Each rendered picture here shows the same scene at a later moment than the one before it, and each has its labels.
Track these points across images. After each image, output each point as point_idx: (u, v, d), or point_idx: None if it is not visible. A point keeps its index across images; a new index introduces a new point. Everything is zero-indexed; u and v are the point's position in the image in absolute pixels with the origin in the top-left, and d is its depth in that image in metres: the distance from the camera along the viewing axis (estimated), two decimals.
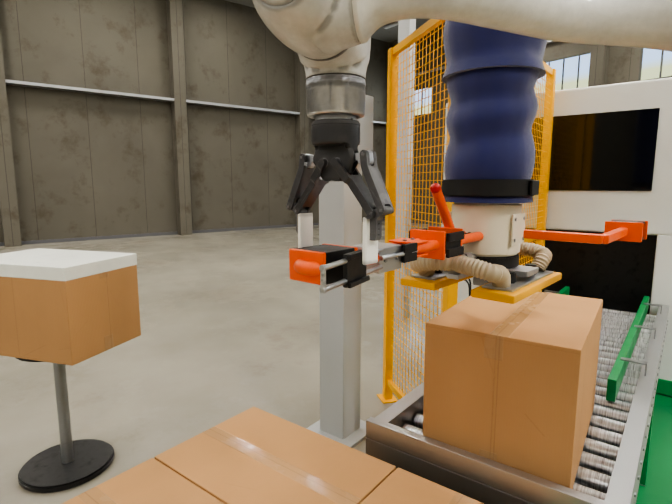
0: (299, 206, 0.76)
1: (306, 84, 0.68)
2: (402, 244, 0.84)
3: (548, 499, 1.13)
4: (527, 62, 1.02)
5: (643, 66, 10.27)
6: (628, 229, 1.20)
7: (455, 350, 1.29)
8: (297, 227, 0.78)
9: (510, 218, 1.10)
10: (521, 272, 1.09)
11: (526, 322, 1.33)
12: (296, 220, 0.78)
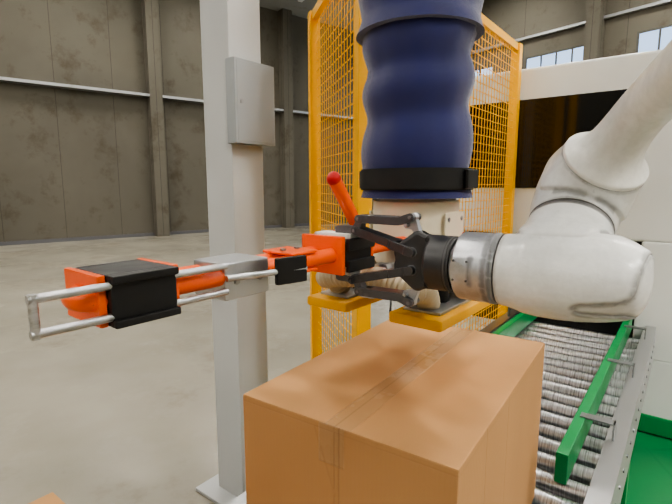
0: None
1: None
2: (275, 258, 0.57)
3: None
4: (454, 10, 0.77)
5: None
6: None
7: (281, 443, 0.79)
8: (345, 277, 0.74)
9: (442, 218, 0.86)
10: None
11: (403, 393, 0.83)
12: None
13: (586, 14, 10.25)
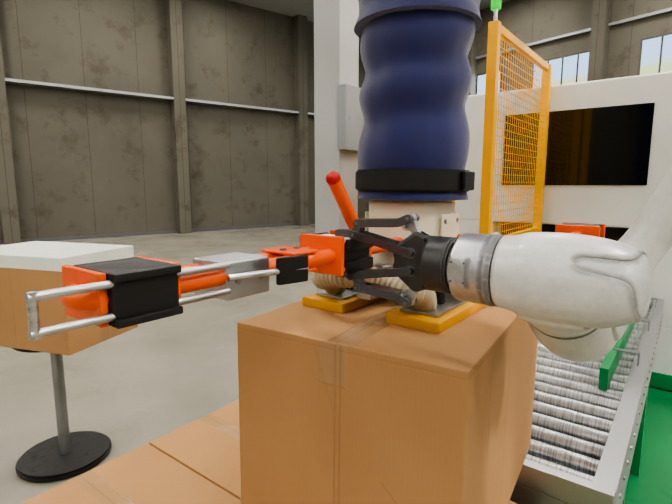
0: None
1: None
2: (277, 257, 0.56)
3: (537, 481, 1.15)
4: (452, 1, 0.77)
5: (641, 64, 10.28)
6: (583, 234, 0.98)
7: (278, 369, 0.75)
8: (345, 273, 0.74)
9: (438, 220, 0.86)
10: None
11: None
12: None
13: (591, 21, 10.76)
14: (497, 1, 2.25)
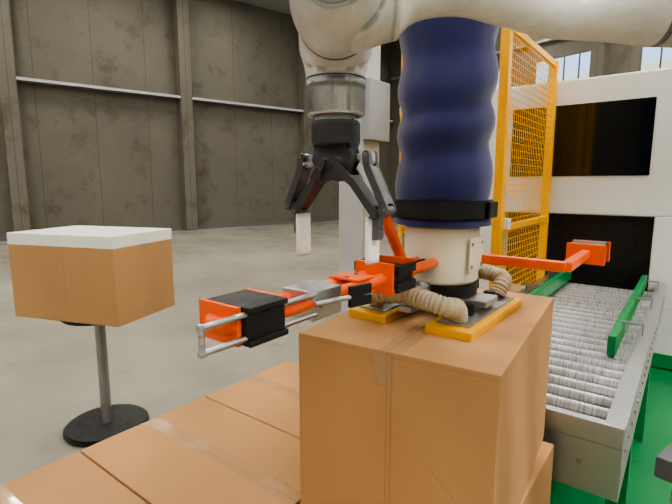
0: (297, 206, 0.76)
1: (307, 84, 0.68)
2: (349, 286, 0.71)
3: (556, 422, 1.31)
4: None
5: (642, 63, 10.44)
6: (591, 252, 1.12)
7: (335, 372, 0.90)
8: (295, 227, 0.77)
9: (467, 243, 1.00)
10: (479, 302, 0.99)
11: None
12: (294, 220, 0.77)
13: None
14: None
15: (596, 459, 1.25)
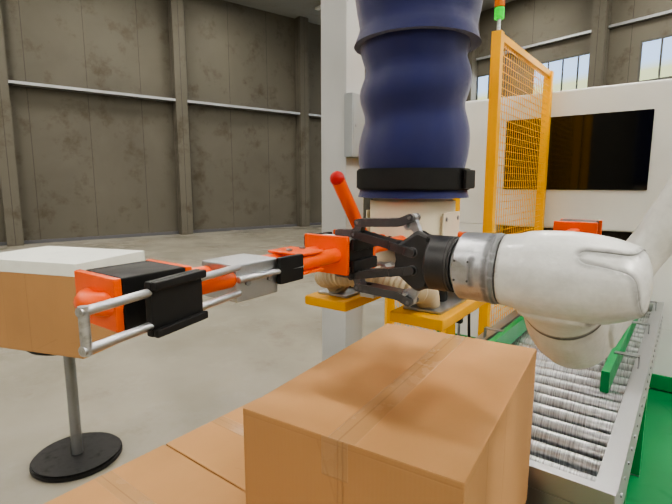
0: None
1: None
2: (277, 257, 0.58)
3: (541, 481, 1.19)
4: (451, 22, 0.78)
5: (641, 66, 10.33)
6: (581, 231, 0.99)
7: (283, 457, 0.79)
8: None
9: (440, 218, 0.87)
10: None
11: (403, 404, 0.84)
12: None
13: (592, 23, 10.81)
14: (500, 11, 2.30)
15: None
